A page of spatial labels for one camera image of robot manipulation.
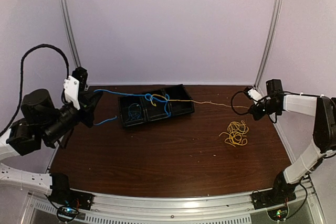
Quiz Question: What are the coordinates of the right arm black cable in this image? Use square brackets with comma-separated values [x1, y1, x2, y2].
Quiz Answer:
[230, 90, 255, 116]

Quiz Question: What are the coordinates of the aluminium front rail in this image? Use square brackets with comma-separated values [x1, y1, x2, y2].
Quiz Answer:
[26, 186, 323, 224]

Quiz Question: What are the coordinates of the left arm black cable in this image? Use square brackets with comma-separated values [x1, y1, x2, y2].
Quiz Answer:
[0, 44, 71, 135]

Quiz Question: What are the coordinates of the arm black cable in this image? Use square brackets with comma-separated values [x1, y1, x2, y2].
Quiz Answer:
[0, 44, 71, 135]
[230, 90, 255, 116]

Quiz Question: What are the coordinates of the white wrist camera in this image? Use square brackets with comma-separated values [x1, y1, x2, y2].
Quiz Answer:
[244, 87, 263, 101]
[61, 67, 88, 110]

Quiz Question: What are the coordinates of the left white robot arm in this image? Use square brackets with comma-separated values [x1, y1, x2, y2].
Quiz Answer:
[1, 89, 103, 205]

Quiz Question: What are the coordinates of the black three-compartment bin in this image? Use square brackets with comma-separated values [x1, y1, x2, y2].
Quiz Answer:
[118, 84, 195, 127]

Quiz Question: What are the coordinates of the left aluminium frame post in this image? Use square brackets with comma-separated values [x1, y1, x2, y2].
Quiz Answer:
[59, 0, 83, 68]

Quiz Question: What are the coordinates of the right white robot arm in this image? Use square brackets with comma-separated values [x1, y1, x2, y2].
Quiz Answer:
[245, 79, 335, 204]

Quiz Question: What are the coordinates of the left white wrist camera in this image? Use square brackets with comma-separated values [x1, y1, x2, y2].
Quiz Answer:
[61, 67, 88, 110]

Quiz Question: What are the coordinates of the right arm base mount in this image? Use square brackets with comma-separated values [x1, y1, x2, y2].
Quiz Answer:
[250, 190, 296, 222]

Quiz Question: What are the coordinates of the aluminium frame post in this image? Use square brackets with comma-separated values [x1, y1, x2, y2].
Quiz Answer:
[254, 0, 283, 88]
[59, 0, 83, 68]

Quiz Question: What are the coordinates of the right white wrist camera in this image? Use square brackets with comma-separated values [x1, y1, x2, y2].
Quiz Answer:
[244, 87, 263, 101]

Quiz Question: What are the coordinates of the right aluminium frame post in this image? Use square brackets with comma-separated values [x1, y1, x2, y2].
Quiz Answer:
[254, 0, 283, 88]

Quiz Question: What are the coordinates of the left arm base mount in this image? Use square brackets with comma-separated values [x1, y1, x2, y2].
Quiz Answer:
[45, 190, 94, 223]

